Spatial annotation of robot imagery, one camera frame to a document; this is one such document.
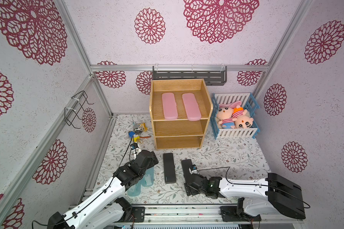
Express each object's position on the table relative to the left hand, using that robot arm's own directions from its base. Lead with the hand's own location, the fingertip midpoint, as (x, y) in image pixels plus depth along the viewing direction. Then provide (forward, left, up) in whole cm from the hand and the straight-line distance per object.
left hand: (149, 157), depth 80 cm
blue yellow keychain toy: (+21, +13, -12) cm, 27 cm away
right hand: (-11, -25, -14) cm, 31 cm away
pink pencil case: (+23, -12, +18) cm, 31 cm away
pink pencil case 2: (+20, -24, +18) cm, 36 cm away
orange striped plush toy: (+29, -61, -2) cm, 68 cm away
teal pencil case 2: (-9, +1, -12) cm, 15 cm away
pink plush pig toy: (+34, -50, 0) cm, 60 cm away
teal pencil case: (-14, +8, -12) cm, 20 cm away
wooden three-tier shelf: (+14, -17, +2) cm, 22 cm away
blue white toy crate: (+49, -74, -4) cm, 89 cm away
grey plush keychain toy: (+29, +9, -10) cm, 32 cm away
